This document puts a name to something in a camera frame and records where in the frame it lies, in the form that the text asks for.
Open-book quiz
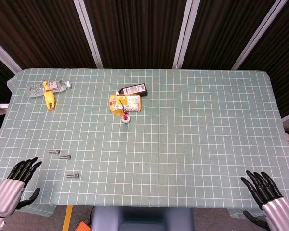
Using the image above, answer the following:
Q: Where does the dark ribbed partition panel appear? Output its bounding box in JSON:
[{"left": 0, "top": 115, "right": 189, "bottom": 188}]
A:
[
  {"left": 240, "top": 0, "right": 289, "bottom": 118},
  {"left": 182, "top": 0, "right": 281, "bottom": 70},
  {"left": 83, "top": 0, "right": 189, "bottom": 70},
  {"left": 0, "top": 0, "right": 98, "bottom": 71}
]

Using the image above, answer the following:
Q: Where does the yellow rubber chicken toy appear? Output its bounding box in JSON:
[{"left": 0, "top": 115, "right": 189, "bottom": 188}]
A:
[{"left": 42, "top": 80, "right": 56, "bottom": 111}]

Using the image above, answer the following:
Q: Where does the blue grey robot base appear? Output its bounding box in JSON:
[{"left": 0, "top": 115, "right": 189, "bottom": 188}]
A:
[{"left": 90, "top": 206, "right": 195, "bottom": 231}]

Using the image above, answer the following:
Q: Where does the torn yellow wrapper piece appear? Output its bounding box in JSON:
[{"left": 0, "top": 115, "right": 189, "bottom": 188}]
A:
[{"left": 112, "top": 108, "right": 126, "bottom": 118}]

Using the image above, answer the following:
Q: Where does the thin dark floor cable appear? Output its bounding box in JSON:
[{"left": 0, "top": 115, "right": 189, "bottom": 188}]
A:
[{"left": 85, "top": 206, "right": 93, "bottom": 224}]

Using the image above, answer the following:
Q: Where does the orange box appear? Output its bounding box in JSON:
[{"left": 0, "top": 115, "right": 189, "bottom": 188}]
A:
[{"left": 74, "top": 221, "right": 92, "bottom": 231}]

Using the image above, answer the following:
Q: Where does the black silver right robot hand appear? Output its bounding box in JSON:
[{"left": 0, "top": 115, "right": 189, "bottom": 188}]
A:
[{"left": 240, "top": 170, "right": 289, "bottom": 231}]

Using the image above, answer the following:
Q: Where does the white partition frame post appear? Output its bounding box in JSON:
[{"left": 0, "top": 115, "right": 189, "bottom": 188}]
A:
[
  {"left": 73, "top": 0, "right": 104, "bottom": 69},
  {"left": 172, "top": 0, "right": 196, "bottom": 70},
  {"left": 0, "top": 35, "right": 23, "bottom": 74},
  {"left": 231, "top": 0, "right": 289, "bottom": 71}
]

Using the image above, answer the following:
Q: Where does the dark bottle with white label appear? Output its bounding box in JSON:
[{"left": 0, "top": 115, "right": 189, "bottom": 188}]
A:
[{"left": 115, "top": 83, "right": 149, "bottom": 98}]

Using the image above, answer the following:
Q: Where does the green checkered tablecloth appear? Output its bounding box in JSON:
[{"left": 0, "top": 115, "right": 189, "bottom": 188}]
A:
[{"left": 0, "top": 68, "right": 289, "bottom": 220}]

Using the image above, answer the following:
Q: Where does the yellow cardboard box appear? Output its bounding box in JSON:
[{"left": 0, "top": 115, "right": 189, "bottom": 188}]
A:
[{"left": 109, "top": 94, "right": 142, "bottom": 113}]

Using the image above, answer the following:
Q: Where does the clear plastic water bottle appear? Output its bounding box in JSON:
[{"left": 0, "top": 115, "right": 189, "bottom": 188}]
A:
[{"left": 26, "top": 80, "right": 72, "bottom": 98}]

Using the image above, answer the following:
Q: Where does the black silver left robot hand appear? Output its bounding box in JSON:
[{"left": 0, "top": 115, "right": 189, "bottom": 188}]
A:
[{"left": 0, "top": 157, "right": 42, "bottom": 217}]

